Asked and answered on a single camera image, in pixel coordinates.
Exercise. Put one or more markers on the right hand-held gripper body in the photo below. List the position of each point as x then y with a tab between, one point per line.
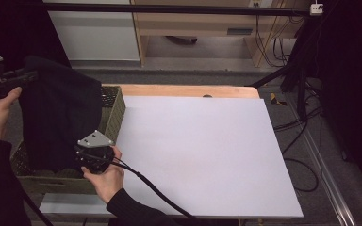
95	163

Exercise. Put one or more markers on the yellow and black tape piece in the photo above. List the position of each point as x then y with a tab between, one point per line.
276	100

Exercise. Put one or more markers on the black curtain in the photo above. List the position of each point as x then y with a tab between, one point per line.
15	28
355	78

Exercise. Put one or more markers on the person's right hand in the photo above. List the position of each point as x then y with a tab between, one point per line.
110	183

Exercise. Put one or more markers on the aluminium floor rail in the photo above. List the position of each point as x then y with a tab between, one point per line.
333	182

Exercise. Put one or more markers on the white cabinet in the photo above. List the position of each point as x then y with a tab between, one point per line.
91	37

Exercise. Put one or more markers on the black horizontal metal bar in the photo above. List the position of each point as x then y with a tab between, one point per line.
169	8

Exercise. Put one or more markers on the black metal stand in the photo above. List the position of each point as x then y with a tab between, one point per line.
301	94

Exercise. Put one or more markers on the light wooden desk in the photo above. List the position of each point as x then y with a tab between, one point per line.
185	25

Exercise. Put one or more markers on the dark navy knit vest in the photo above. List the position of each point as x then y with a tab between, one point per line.
59	119

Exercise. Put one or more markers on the green woven basket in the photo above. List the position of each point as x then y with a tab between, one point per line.
114	116

